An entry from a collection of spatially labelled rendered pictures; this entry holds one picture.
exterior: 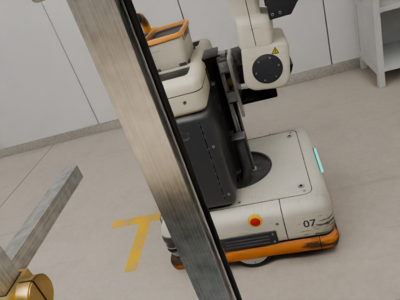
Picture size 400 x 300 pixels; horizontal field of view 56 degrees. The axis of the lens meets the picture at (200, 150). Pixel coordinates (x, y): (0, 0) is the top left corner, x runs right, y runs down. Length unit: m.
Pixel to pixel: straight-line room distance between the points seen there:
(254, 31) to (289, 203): 0.61
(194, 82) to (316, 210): 0.62
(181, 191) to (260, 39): 1.01
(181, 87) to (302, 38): 1.95
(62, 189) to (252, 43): 0.83
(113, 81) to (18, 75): 3.27
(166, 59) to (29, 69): 2.27
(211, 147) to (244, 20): 0.43
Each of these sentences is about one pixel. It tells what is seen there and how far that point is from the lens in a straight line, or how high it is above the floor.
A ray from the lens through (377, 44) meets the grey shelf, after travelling 2.72.
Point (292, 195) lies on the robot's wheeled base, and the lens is 1.44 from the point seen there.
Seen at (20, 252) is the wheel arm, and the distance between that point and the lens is 0.63.
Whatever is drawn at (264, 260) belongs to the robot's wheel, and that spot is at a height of 0.03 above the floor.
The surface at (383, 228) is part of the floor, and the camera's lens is 1.69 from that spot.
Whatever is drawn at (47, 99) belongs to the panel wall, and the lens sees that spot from 3.55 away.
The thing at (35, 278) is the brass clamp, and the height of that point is 0.86.
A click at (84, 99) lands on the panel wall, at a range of 3.41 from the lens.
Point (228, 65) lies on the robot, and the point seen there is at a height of 0.76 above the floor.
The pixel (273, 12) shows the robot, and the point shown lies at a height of 0.91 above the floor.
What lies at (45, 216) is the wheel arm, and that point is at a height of 0.85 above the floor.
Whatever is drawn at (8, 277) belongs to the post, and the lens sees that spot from 0.54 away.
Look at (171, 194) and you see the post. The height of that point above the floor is 0.96.
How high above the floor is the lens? 1.15
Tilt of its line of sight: 27 degrees down
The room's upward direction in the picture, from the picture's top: 19 degrees counter-clockwise
